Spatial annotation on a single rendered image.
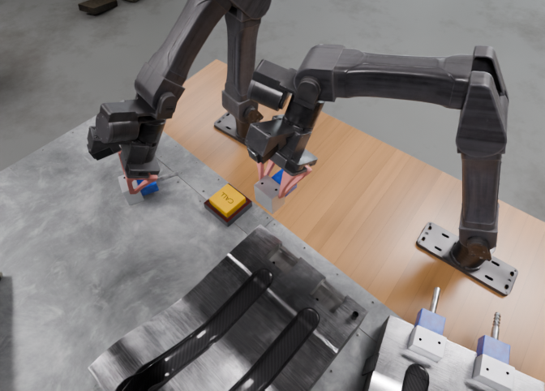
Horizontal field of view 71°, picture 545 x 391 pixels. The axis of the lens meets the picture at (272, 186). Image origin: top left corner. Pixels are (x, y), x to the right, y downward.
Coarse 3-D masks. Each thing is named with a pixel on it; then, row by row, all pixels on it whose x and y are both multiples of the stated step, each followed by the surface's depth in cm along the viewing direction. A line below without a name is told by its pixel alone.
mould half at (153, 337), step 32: (256, 256) 73; (224, 288) 69; (288, 288) 69; (160, 320) 64; (192, 320) 66; (256, 320) 66; (288, 320) 66; (320, 320) 65; (352, 320) 65; (128, 352) 58; (160, 352) 60; (224, 352) 63; (256, 352) 63; (320, 352) 63; (96, 384) 62; (192, 384) 57; (224, 384) 59; (288, 384) 60
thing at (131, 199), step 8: (120, 176) 88; (160, 176) 91; (168, 176) 91; (120, 184) 87; (136, 184) 87; (152, 184) 89; (128, 192) 87; (144, 192) 89; (128, 200) 89; (136, 200) 90
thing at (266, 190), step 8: (264, 176) 75; (272, 176) 77; (280, 176) 77; (256, 184) 74; (264, 184) 74; (272, 184) 74; (280, 184) 76; (296, 184) 77; (256, 192) 76; (264, 192) 73; (272, 192) 73; (288, 192) 77; (256, 200) 78; (264, 200) 75; (272, 200) 73; (280, 200) 75; (272, 208) 75
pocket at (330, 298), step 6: (324, 282) 71; (318, 288) 72; (324, 288) 72; (330, 288) 70; (312, 294) 71; (318, 294) 71; (324, 294) 71; (330, 294) 71; (336, 294) 70; (342, 294) 70; (318, 300) 71; (324, 300) 70; (330, 300) 70; (336, 300) 70; (342, 300) 70; (324, 306) 70; (330, 306) 70; (336, 306) 70
